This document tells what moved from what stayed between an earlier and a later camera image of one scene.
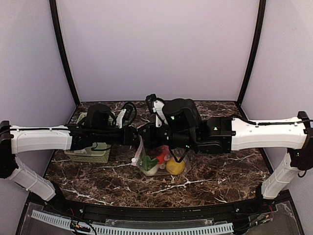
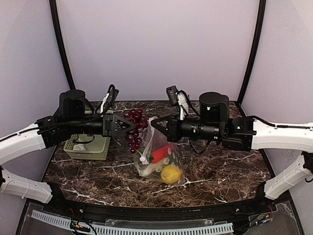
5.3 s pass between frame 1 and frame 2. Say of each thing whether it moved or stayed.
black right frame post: stayed
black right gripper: moved
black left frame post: stayed
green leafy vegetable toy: moved
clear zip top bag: moved
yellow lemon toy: moved
